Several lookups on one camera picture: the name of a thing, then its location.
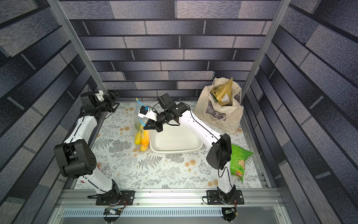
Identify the small circuit board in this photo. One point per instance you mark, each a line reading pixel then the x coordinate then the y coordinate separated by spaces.
pixel 229 214
pixel 112 211

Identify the left aluminium frame post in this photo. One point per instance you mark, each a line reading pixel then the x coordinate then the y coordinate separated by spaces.
pixel 69 30

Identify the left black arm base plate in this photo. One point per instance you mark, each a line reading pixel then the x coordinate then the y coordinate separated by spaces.
pixel 113 198

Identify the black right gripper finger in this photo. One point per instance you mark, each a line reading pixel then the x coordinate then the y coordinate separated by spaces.
pixel 150 125
pixel 158 128

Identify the aluminium frame post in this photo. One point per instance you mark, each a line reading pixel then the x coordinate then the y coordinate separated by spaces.
pixel 69 30
pixel 266 43

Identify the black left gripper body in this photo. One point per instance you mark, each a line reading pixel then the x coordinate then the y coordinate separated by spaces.
pixel 106 104

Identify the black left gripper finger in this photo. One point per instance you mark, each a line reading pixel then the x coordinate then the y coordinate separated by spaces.
pixel 114 95
pixel 112 109

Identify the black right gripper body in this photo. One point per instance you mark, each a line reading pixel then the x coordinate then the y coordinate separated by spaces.
pixel 161 119

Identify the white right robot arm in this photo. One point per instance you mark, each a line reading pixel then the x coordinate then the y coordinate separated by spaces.
pixel 219 145

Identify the clear blue-zipper zip-top bag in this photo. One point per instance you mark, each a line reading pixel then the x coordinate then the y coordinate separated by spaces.
pixel 136 117

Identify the aluminium front rail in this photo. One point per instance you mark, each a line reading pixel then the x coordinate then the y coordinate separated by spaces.
pixel 164 198

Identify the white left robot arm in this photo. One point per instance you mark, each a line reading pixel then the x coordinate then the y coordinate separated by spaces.
pixel 74 156

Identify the left small circuit board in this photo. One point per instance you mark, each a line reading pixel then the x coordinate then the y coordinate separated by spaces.
pixel 112 211

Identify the white oval plastic tray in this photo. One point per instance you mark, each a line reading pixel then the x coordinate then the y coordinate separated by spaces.
pixel 174 139

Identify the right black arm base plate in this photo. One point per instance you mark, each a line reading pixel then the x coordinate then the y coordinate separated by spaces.
pixel 216 197

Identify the right aluminium frame post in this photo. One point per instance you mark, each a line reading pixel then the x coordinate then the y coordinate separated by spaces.
pixel 266 43

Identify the small yellow mango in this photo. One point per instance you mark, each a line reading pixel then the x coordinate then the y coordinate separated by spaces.
pixel 138 137

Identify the right small circuit board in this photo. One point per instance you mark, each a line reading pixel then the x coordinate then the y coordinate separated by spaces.
pixel 229 214

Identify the green yellow mango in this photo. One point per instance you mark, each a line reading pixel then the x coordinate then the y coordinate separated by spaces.
pixel 140 127

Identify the gold foil snack packet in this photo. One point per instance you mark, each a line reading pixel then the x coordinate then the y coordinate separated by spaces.
pixel 222 93

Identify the beige canvas tote bag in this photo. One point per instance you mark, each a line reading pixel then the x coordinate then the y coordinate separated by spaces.
pixel 225 117

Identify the green snack bag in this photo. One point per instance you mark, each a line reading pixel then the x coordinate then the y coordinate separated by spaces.
pixel 238 160

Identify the orange yellow mango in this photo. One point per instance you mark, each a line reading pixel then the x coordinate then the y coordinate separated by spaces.
pixel 145 140

